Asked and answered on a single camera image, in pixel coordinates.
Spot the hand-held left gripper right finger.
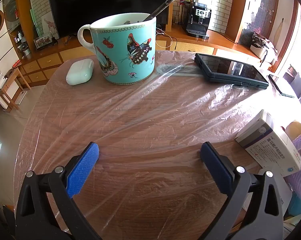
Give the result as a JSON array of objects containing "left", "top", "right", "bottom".
[{"left": 199, "top": 142, "right": 284, "bottom": 240}]

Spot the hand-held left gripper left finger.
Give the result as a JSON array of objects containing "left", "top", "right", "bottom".
[{"left": 15, "top": 142, "right": 102, "bottom": 240}]

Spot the gold cardboard box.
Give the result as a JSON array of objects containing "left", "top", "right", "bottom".
[{"left": 285, "top": 121, "right": 301, "bottom": 142}]

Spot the white medicine box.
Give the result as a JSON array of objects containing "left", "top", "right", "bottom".
[{"left": 235, "top": 109, "right": 301, "bottom": 177}]

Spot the clear plastic sheet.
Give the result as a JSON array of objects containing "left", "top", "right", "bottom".
[{"left": 13, "top": 50, "right": 301, "bottom": 240}]

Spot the white earbuds case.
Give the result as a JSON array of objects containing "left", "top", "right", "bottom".
[{"left": 66, "top": 58, "right": 94, "bottom": 86}]

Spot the black folding phone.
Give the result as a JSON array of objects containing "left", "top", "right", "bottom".
[{"left": 194, "top": 53, "right": 269, "bottom": 90}]

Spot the black flat phone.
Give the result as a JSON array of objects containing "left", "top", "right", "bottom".
[{"left": 268, "top": 74, "right": 295, "bottom": 98}]

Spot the small wooden side table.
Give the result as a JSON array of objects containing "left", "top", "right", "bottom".
[{"left": 0, "top": 67, "right": 31, "bottom": 113}]

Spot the teal butterfly mug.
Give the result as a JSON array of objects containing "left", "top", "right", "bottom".
[{"left": 78, "top": 13, "right": 157, "bottom": 86}]

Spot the grey and white bag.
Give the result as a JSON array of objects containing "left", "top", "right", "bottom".
[{"left": 250, "top": 32, "right": 278, "bottom": 64}]

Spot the framed flower picture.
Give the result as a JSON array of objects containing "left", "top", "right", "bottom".
[{"left": 34, "top": 35, "right": 53, "bottom": 49}]

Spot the giraffe picture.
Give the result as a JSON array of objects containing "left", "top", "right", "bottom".
[{"left": 41, "top": 14, "right": 59, "bottom": 37}]

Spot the black coffee machine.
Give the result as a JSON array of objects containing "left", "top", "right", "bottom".
[{"left": 182, "top": 2, "right": 212, "bottom": 37}]

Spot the black television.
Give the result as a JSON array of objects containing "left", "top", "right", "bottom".
[{"left": 48, "top": 0, "right": 171, "bottom": 38}]

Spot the metal spoon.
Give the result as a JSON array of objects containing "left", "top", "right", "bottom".
[{"left": 142, "top": 0, "right": 177, "bottom": 22}]

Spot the electric fan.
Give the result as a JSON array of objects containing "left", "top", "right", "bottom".
[{"left": 3, "top": 0, "right": 21, "bottom": 29}]

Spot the white cable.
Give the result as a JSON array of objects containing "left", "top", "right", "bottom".
[{"left": 155, "top": 29, "right": 174, "bottom": 49}]

